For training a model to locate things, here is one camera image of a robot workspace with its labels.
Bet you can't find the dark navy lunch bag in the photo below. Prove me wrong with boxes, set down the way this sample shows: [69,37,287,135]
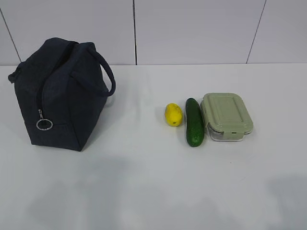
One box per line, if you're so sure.
[8,37,116,151]

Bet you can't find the green cucumber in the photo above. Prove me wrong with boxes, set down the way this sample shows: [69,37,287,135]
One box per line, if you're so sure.
[185,98,205,147]

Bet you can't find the yellow lemon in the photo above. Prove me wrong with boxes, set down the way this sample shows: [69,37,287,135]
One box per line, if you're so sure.
[165,103,183,127]

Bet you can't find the glass container with green lid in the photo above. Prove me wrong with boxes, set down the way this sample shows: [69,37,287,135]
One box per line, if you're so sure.
[201,93,253,141]

